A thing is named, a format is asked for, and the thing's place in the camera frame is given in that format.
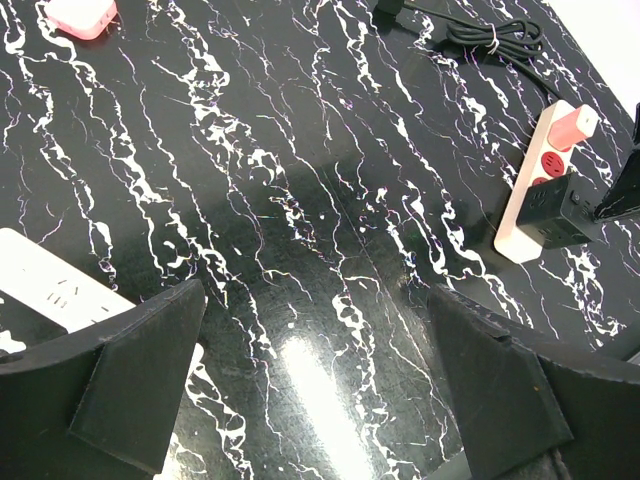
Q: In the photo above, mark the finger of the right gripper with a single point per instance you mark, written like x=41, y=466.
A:
x=622, y=200

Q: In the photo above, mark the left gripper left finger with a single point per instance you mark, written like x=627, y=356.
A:
x=101, y=403

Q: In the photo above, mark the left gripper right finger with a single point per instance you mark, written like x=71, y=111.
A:
x=529, y=406

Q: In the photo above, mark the black cube socket adapter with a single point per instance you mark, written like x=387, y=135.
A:
x=559, y=213

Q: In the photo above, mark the orange pink charger plug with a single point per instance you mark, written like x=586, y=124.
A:
x=573, y=128

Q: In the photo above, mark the pink cube socket adapter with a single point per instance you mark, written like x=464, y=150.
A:
x=83, y=19

